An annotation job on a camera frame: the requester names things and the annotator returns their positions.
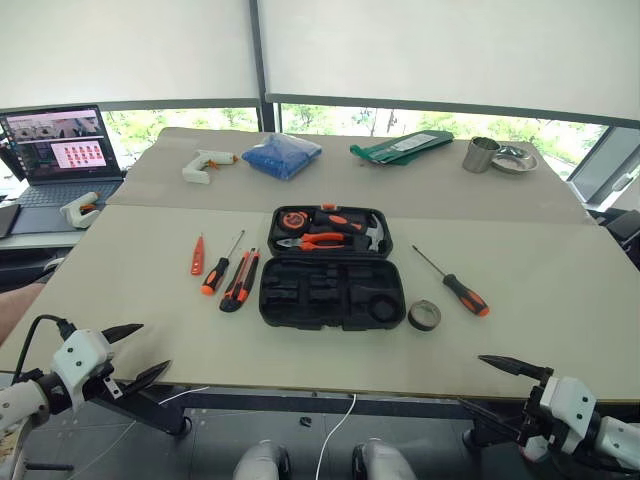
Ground black tape roll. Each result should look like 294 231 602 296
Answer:
406 298 443 332

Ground thin white string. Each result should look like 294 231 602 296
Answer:
158 384 212 406

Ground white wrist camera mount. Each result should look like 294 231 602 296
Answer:
51 329 115 402
536 375 599 453

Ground orange black tape measure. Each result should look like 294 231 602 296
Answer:
278 209 308 232

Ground grey window post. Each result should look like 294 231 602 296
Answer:
248 0 282 134

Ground white glue gun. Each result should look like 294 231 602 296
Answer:
59 190 102 230
180 148 239 183

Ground open grey laptop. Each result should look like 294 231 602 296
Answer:
0 104 127 237

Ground steel bowl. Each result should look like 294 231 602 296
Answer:
490 144 539 176

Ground black tool case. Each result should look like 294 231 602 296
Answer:
257 203 408 332

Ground green flat packet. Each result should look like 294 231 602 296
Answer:
349 130 456 167

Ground white cable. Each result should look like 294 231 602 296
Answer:
316 393 358 480

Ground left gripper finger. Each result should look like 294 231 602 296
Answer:
121 359 173 397
100 323 145 344

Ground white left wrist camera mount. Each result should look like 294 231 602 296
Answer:
51 329 115 402

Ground blue plastic bag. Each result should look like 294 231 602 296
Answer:
241 131 324 181

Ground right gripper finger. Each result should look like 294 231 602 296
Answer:
477 354 540 383
456 396 525 444

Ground person's bare leg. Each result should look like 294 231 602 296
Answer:
0 283 47 347

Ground white roller blind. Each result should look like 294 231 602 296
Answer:
0 0 262 111
257 0 640 124

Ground grey rounded robot leg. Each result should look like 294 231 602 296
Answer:
351 436 417 480
231 439 292 480

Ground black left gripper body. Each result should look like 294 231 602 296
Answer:
79 330 127 402

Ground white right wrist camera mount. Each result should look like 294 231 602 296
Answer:
536 375 599 453

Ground steel cup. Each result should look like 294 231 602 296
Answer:
461 136 502 174

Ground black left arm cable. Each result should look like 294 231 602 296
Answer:
11 314 77 387

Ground orange voltage tester pen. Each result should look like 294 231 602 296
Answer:
189 232 207 278

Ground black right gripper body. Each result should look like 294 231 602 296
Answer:
518 366 556 449

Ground black bag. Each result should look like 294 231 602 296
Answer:
586 206 640 275

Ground black table leg bracket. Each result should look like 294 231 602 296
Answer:
83 383 193 437
461 399 526 449

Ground black orange screwdriver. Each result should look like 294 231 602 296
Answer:
200 229 247 297
411 244 491 318

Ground orange handled pliers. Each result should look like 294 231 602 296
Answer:
275 231 352 252

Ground black orange utility knife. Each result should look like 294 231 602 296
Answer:
218 246 262 314

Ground black orange handled hammer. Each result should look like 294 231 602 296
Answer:
312 209 390 253

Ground black phone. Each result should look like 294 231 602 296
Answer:
0 203 22 239

